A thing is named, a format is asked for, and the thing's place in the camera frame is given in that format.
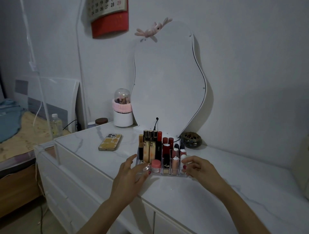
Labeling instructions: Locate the person's right forearm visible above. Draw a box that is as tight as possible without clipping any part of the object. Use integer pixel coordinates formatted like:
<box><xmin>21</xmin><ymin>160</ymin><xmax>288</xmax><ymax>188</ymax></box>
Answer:
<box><xmin>201</xmin><ymin>178</ymin><xmax>271</xmax><ymax>234</ymax></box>

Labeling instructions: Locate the white cable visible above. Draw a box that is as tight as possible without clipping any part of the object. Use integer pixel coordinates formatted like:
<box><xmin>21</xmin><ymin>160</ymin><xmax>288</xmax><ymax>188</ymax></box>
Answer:
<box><xmin>33</xmin><ymin>101</ymin><xmax>43</xmax><ymax>127</ymax></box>

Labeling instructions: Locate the black mirror cable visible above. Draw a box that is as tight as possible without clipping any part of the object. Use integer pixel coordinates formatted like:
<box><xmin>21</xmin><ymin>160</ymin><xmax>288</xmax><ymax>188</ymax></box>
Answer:
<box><xmin>153</xmin><ymin>117</ymin><xmax>181</xmax><ymax>143</ymax></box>

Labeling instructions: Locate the red and white wall calendar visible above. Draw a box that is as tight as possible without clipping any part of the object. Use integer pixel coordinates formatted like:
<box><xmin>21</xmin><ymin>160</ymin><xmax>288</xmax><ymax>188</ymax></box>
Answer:
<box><xmin>86</xmin><ymin>0</ymin><xmax>129</xmax><ymax>39</ymax></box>

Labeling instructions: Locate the pink fluffy headband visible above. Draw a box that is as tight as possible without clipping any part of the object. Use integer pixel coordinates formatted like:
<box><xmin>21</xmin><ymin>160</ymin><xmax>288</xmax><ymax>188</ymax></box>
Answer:
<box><xmin>112</xmin><ymin>98</ymin><xmax>133</xmax><ymax>114</ymax></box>

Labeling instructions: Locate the wooden bed frame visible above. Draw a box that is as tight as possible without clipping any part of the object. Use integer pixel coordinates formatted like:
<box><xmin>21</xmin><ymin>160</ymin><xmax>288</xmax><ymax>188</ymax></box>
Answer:
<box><xmin>0</xmin><ymin>154</ymin><xmax>43</xmax><ymax>218</ymax></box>

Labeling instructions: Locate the person's left forearm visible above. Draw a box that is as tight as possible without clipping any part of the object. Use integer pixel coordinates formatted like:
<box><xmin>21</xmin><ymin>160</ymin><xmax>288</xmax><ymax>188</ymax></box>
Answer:
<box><xmin>77</xmin><ymin>193</ymin><xmax>136</xmax><ymax>234</ymax></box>

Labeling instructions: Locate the wavy white vanity mirror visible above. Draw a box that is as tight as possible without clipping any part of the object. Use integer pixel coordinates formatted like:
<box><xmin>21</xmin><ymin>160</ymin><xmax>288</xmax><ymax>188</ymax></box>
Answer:
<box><xmin>130</xmin><ymin>20</ymin><xmax>208</xmax><ymax>139</ymax></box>

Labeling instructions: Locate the small pink cream jar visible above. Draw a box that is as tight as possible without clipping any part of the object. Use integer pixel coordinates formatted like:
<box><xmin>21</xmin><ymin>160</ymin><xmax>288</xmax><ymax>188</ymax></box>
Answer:
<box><xmin>151</xmin><ymin>159</ymin><xmax>162</xmax><ymax>174</ymax></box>

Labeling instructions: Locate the yellow bed mat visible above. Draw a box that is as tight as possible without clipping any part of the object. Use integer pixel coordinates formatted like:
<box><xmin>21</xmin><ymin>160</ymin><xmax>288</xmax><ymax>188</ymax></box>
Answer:
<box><xmin>0</xmin><ymin>112</ymin><xmax>71</xmax><ymax>163</ymax></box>

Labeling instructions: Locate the clear plastic water bottle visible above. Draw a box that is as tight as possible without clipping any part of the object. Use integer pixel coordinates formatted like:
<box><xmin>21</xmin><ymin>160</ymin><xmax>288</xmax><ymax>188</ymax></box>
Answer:
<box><xmin>50</xmin><ymin>113</ymin><xmax>63</xmax><ymax>138</ymax></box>

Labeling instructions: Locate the group of lipstick tubes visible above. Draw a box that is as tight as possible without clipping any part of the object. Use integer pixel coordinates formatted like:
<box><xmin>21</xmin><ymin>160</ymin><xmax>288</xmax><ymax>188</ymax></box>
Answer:
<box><xmin>138</xmin><ymin>129</ymin><xmax>188</xmax><ymax>175</ymax></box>

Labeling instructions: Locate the phone with yellow case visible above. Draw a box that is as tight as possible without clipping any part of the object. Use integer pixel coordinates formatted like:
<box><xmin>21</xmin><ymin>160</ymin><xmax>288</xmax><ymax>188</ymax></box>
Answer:
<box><xmin>98</xmin><ymin>133</ymin><xmax>122</xmax><ymax>152</ymax></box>

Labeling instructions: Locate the bronze round incense burner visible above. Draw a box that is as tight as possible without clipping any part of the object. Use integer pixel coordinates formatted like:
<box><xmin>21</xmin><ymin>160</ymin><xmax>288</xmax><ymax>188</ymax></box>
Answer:
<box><xmin>181</xmin><ymin>132</ymin><xmax>203</xmax><ymax>148</ymax></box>

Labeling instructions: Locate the clear acrylic cosmetics organizer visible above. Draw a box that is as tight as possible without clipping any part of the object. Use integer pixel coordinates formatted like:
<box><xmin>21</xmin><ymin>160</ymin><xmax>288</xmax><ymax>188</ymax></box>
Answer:
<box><xmin>135</xmin><ymin>147</ymin><xmax>189</xmax><ymax>178</ymax></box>

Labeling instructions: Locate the white dresser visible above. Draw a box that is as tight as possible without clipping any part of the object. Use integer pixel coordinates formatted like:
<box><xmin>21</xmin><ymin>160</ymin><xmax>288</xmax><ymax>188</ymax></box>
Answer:
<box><xmin>34</xmin><ymin>121</ymin><xmax>309</xmax><ymax>234</ymax></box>

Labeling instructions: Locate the black charger cable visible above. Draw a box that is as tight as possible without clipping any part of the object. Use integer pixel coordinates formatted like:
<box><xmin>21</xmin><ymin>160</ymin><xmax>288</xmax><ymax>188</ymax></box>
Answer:
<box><xmin>62</xmin><ymin>119</ymin><xmax>82</xmax><ymax>132</ymax></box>

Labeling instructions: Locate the blue blanket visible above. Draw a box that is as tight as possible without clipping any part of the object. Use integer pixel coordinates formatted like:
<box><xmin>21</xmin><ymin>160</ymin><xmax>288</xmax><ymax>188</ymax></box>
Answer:
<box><xmin>0</xmin><ymin>98</ymin><xmax>26</xmax><ymax>144</ymax></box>

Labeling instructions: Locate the person's left hand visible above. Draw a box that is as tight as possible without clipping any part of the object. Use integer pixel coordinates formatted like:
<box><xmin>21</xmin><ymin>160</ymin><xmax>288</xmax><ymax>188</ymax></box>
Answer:
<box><xmin>110</xmin><ymin>154</ymin><xmax>152</xmax><ymax>206</ymax></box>

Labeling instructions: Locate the white brush holder clear dome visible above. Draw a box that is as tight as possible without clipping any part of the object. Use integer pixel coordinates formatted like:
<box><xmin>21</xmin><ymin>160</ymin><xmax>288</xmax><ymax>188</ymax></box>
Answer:
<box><xmin>112</xmin><ymin>88</ymin><xmax>134</xmax><ymax>128</ymax></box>

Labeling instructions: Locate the person's right hand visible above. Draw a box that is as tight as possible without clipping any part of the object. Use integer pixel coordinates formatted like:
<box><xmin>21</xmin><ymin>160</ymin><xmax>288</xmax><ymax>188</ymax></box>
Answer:
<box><xmin>182</xmin><ymin>155</ymin><xmax>225</xmax><ymax>194</ymax></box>

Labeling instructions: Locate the white and grey headboard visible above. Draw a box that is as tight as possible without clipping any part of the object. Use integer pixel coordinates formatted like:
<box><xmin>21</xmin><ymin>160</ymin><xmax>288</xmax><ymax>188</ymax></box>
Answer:
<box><xmin>14</xmin><ymin>77</ymin><xmax>82</xmax><ymax>132</ymax></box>

